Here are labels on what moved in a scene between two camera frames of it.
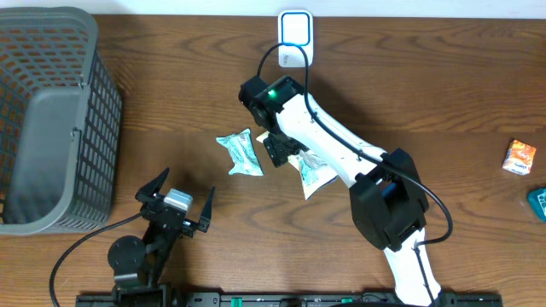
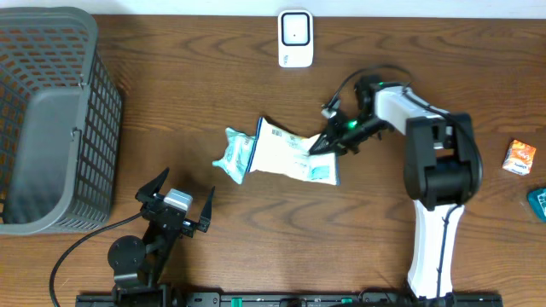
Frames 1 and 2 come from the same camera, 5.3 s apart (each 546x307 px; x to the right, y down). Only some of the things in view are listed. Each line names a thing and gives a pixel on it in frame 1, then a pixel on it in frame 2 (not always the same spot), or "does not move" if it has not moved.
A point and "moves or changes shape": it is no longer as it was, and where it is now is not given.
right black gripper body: (281, 144) to (351, 130)
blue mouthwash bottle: (537, 199) does not move
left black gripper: (204, 222) does not move
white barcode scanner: (295, 26) does not move
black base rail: (171, 298) does not move
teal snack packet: (243, 154) moves or changes shape
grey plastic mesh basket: (60, 122) does not move
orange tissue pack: (519, 158) does not move
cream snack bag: (315, 172) moves or changes shape
